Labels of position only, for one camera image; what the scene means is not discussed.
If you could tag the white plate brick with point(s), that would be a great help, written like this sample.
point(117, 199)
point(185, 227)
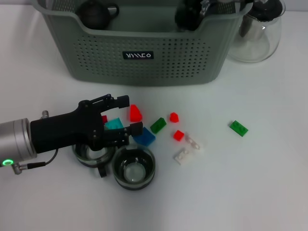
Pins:
point(182, 156)
point(195, 142)

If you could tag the teal square plate brick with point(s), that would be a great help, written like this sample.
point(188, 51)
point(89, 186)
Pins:
point(115, 123)

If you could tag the small red slope brick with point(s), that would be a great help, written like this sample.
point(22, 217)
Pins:
point(173, 118)

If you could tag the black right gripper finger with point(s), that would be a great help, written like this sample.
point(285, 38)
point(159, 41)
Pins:
point(205, 8)

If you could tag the glass carafe with black lid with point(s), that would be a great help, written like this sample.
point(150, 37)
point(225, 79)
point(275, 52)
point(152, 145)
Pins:
point(260, 43)

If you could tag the glass teacup with black sleeve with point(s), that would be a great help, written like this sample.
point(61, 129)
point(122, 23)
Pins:
point(93, 157)
point(186, 16)
point(133, 169)

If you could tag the green rectangular brick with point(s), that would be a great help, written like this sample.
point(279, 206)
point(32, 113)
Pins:
point(158, 125)

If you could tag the dark red long brick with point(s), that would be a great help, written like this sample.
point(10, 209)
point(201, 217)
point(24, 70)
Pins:
point(104, 119)

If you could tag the black ceramic teapot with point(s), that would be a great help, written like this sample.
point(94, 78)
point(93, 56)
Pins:
point(92, 14)

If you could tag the green flat plate brick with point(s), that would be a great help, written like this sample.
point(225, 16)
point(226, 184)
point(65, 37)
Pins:
point(238, 128)

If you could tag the small red cube brick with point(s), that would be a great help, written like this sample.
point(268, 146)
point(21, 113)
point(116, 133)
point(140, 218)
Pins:
point(178, 135)

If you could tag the tall red wedge brick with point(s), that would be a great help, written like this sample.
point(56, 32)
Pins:
point(134, 113)

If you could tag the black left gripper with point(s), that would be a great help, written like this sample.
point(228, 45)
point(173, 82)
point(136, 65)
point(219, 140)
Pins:
point(60, 131)

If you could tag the grey-green perforated storage bin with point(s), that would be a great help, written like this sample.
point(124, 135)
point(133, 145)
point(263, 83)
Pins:
point(168, 60)

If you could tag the blue square plate brick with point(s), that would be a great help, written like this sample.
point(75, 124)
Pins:
point(147, 138)

